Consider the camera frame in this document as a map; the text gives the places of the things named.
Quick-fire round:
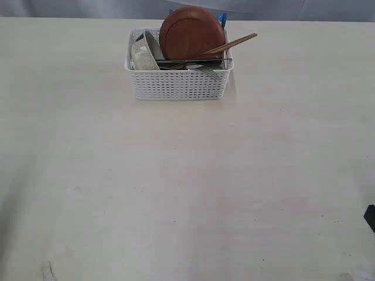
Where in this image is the silver metal fork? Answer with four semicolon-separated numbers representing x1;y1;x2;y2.
185;64;221;81

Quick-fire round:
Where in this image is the white perforated plastic basket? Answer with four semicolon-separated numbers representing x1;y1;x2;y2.
124;29;234;101

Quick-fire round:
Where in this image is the silver table knife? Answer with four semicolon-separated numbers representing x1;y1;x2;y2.
156;59;225;64

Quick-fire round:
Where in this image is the white speckled ceramic bowl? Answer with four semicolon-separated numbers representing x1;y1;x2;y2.
130;29;164;71

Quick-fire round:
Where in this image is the upper wooden chopstick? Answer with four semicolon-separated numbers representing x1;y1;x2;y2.
195;33;258;58

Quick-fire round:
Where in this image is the blue cloth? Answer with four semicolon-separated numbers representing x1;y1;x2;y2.
168;9;227;29

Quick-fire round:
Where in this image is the brown wooden plate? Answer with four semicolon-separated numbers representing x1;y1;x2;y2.
159;6;226;60

